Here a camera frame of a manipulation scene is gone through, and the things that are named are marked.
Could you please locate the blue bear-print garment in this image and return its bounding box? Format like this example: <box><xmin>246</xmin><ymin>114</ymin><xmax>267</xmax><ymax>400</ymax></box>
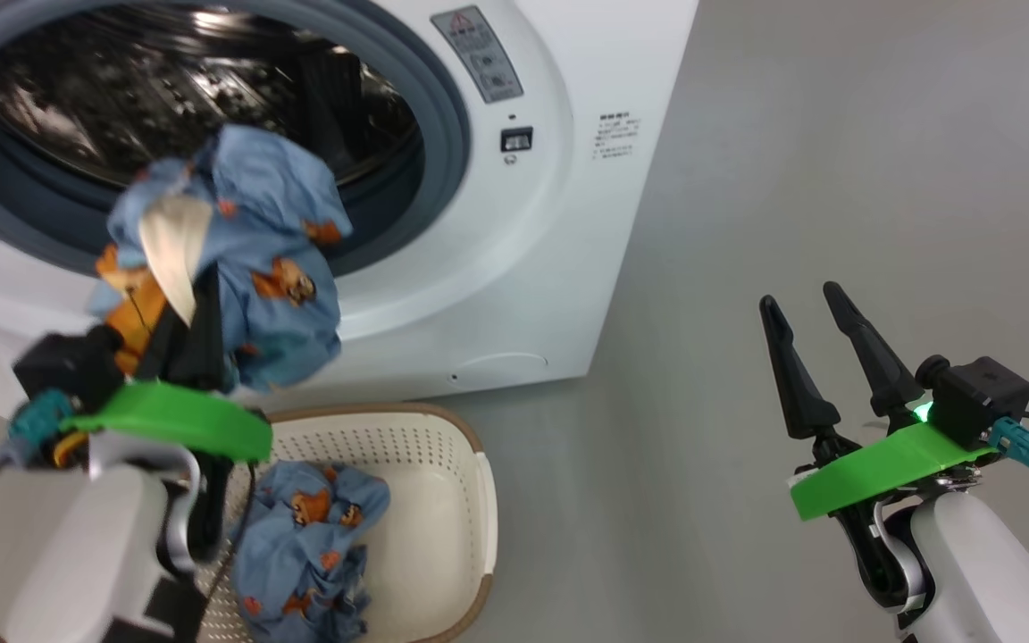
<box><xmin>230</xmin><ymin>460</ymin><xmax>392</xmax><ymax>643</ymax></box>
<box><xmin>90</xmin><ymin>123</ymin><xmax>353</xmax><ymax>394</ymax></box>

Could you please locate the grey warning label sticker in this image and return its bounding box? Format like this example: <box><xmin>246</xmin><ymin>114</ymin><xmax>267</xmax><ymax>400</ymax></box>
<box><xmin>431</xmin><ymin>5</ymin><xmax>524</xmax><ymax>104</ymax></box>

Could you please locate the white front-load washing machine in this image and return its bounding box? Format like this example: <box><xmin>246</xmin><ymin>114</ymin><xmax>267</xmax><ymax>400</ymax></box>
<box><xmin>0</xmin><ymin>0</ymin><xmax>701</xmax><ymax>421</ymax></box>

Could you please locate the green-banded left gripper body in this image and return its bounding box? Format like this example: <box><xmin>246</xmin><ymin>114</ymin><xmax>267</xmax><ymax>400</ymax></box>
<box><xmin>62</xmin><ymin>380</ymin><xmax>274</xmax><ymax>465</ymax></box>

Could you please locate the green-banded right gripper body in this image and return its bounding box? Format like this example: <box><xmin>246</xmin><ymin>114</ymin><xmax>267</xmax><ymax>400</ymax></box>
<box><xmin>790</xmin><ymin>420</ymin><xmax>1000</xmax><ymax>522</ymax></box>

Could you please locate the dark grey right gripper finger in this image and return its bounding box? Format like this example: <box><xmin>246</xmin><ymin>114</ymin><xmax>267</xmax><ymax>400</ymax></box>
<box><xmin>758</xmin><ymin>295</ymin><xmax>841</xmax><ymax>440</ymax></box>
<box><xmin>823</xmin><ymin>281</ymin><xmax>924</xmax><ymax>419</ymax></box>

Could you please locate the teal left camera connector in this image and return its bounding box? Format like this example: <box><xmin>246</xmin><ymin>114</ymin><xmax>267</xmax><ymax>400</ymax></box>
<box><xmin>7</xmin><ymin>390</ymin><xmax>78</xmax><ymax>465</ymax></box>

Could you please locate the cream perforated laundry basket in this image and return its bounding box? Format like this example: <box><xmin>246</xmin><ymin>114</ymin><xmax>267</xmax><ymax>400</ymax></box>
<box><xmin>197</xmin><ymin>402</ymin><xmax>499</xmax><ymax>643</ymax></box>

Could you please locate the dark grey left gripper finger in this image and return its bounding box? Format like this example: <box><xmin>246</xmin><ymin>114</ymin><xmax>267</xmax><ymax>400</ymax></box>
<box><xmin>138</xmin><ymin>308</ymin><xmax>180</xmax><ymax>387</ymax></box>
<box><xmin>177</xmin><ymin>290</ymin><xmax>231</xmax><ymax>396</ymax></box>

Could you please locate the round white filter cap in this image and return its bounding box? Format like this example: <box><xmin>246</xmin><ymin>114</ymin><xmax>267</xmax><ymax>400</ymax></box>
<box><xmin>456</xmin><ymin>353</ymin><xmax>549</xmax><ymax>380</ymax></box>

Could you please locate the grey rubber door seal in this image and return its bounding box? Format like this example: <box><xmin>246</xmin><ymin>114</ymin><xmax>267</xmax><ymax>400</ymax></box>
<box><xmin>0</xmin><ymin>0</ymin><xmax>473</xmax><ymax>278</ymax></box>

